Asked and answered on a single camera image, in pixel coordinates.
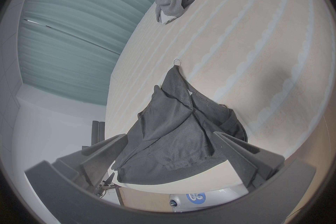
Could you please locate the black T-shirt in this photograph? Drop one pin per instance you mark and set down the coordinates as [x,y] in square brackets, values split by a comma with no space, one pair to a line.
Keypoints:
[178,139]

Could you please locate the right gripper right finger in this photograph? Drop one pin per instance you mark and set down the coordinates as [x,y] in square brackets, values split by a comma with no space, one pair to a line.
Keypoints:
[252,160]

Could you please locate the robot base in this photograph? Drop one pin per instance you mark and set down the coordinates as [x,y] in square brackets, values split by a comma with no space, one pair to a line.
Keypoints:
[199,198]

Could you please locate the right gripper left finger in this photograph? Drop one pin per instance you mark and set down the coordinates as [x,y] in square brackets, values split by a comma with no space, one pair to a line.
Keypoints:
[99,157]

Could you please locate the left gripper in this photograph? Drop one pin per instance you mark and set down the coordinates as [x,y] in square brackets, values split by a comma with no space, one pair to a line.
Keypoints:
[105,187]

